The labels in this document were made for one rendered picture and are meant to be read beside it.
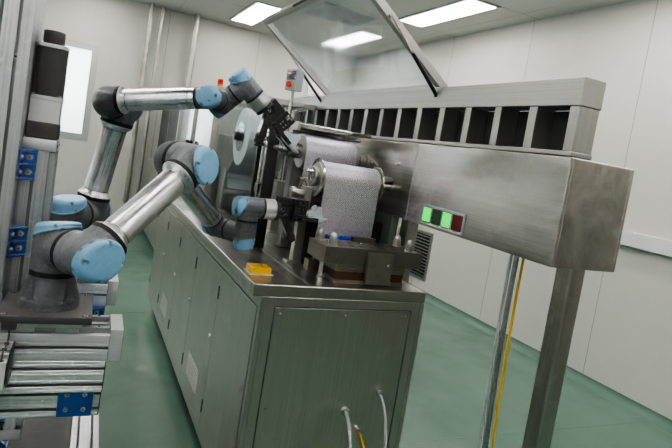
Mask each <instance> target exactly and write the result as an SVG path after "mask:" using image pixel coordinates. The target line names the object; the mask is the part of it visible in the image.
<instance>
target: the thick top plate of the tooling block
mask: <svg viewBox="0 0 672 448"><path fill-rule="evenodd" d="M324 239H325V240H318V239H315V237H309V243H308V249H307V253H309V254H310V255H312V256H313V257H315V258H317V259H318V260H320V261H321V262H323V263H332V264H346V265H360V266H366V260H367V254H368V252H369V253H381V254H392V255H394V260H393V266H392V268H402V269H416V270H420V267H421V261H422V256H423V254H421V253H418V252H416V251H414V250H413V251H414V252H413V253H411V252H406V251H404V250H405V247H404V246H401V245H400V246H401V247H395V246H392V244H382V243H375V244H372V243H361V242H353V241H349V240H339V239H338V242H337V244H338V246H332V245H328V243H329V239H328V238H324Z"/></svg>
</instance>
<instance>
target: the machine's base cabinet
mask: <svg viewBox="0 0 672 448"><path fill-rule="evenodd" d="M158 217H159V218H158V225H157V232H156V239H155V247H154V254H153V261H152V268H151V274H150V279H149V289H148V297H149V300H150V303H151V306H152V309H153V311H154V314H155V317H156V320H157V323H158V326H159V328H160V331H161V334H162V337H163V340H164V342H165V345H166V348H167V351H168V354H169V357H170V359H171V362H172V365H173V368H174V371H175V374H176V376H177V379H178V382H179V385H180V388H181V391H182V393H183V396H184V399H185V402H186V405H187V408H188V410H189V413H190V416H191V419H192V422H193V424H194V427H195V430H196V433H197V436H198V439H199V441H200V444H201V447H202V448H348V438H347V426H346V421H345V417H344V416H343V415H342V414H341V409H342V408H343V407H347V408H348V409H349V417H350V421H351V427H352V445H353V448H362V444H361V440H360V437H359V435H357V434H356V429H357V428H360V429H361V430H362V434H361V435H362V438H363V442H364V446H365V448H384V416H383V408H382V403H381V400H380V397H378V396H377V395H376V392H377V391H378V390H381V391H382V392H383V399H384V402H385V407H386V415H387V448H399V444H400V438H401V432H402V427H403V421H404V415H405V410H406V404H407V399H408V393H409V387H410V382H411V376H412V370H413V365H414V359H415V354H416V348H417V342H418V337H419V331H420V325H421V320H422V314H423V309H424V303H415V302H391V301H366V300H342V299H318V298H293V297H269V296H253V295H252V294H251V293H250V292H249V291H248V290H247V289H246V288H245V287H244V286H243V285H242V283H241V282H240V281H239V280H238V279H237V278H236V277H235V276H234V275H233V274H232V273H231V272H230V271H229V269H228V268H227V267H226V266H225V265H224V264H223V263H222V262H221V261H220V260H219V259H218V258H217V257H216V256H215V254H214V253H213V252H212V251H211V250H210V249H209V248H208V247H207V246H206V245H205V244H204V243H203V242H202V240H201V239H200V238H199V237H198V236H197V235H196V234H195V233H194V232H193V231H192V230H191V229H190V228H189V226H188V225H187V224H186V223H185V222H184V221H183V220H182V219H181V218H180V217H179V216H178V215H177V214H176V212H175V211H174V210H173V209H172V208H171V207H170V206H168V207H167V208H166V209H165V210H164V211H163V212H162V213H161V214H160V215H159V216H158Z"/></svg>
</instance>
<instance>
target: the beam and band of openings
mask: <svg viewBox="0 0 672 448"><path fill-rule="evenodd" d="M435 89H436V91H437V97H433V96H434V94H433V92H432V91H431V89H430V88H423V89H410V90H396V91H382V92H369V93H355V94H342V95H328V96H320V98H321V101H322V103H320V101H319V100H318V98H317V97H316V96H315V97H301V98H293V101H296V102H301V103H306V104H311V105H316V107H315V111H314V115H313V122H312V125H317V126H322V127H328V128H333V129H339V130H344V131H349V132H355V133H360V134H366V135H371V139H375V140H386V141H397V142H408V143H419V144H431V145H442V146H453V147H464V148H476V149H487V150H498V151H509V152H521V153H532V154H543V155H554V156H565V157H574V158H579V159H584V160H589V161H590V160H592V155H591V152H592V147H593V142H594V137H595V131H596V126H597V121H598V116H599V111H601V109H602V104H603V99H604V94H605V89H606V82H603V81H600V80H596V79H593V78H589V77H572V78H559V79H545V80H532V81H518V82H504V83H491V84H477V85H464V86H450V87H437V88H435ZM489 111H495V112H489ZM520 111H529V112H520Z"/></svg>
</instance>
